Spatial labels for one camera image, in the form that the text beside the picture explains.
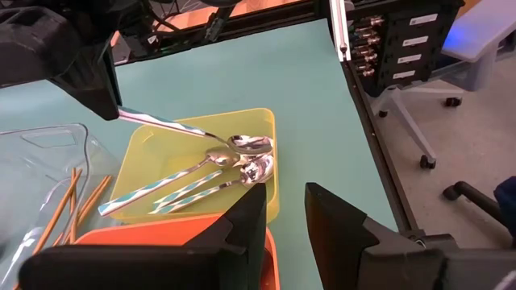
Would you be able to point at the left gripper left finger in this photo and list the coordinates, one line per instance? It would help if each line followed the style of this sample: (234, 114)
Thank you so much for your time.
(225, 262)

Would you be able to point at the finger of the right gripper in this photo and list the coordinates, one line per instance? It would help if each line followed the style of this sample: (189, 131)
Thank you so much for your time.
(101, 80)

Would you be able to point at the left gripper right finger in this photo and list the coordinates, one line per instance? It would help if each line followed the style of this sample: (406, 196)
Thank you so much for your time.
(342, 249)

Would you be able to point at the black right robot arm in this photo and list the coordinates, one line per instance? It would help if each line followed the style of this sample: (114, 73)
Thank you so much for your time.
(133, 16)

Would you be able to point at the orange plastic bin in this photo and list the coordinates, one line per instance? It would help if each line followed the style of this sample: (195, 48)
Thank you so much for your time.
(161, 231)

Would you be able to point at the yellow plastic bin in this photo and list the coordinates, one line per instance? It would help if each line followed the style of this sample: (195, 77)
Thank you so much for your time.
(161, 145)

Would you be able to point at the clear plastic container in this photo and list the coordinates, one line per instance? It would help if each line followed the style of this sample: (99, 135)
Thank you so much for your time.
(40, 161)

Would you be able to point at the black chair base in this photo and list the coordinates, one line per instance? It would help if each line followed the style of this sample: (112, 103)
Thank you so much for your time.
(471, 195)

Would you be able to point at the blue object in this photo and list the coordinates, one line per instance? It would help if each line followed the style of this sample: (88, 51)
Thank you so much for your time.
(508, 201)

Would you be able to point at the green table mat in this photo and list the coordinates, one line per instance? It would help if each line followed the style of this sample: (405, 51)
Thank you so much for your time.
(282, 80)

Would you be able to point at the black connector panel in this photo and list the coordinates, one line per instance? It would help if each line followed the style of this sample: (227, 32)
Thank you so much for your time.
(411, 48)

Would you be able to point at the aluminium frame post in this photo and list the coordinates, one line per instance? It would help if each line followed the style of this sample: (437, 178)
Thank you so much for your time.
(340, 28)

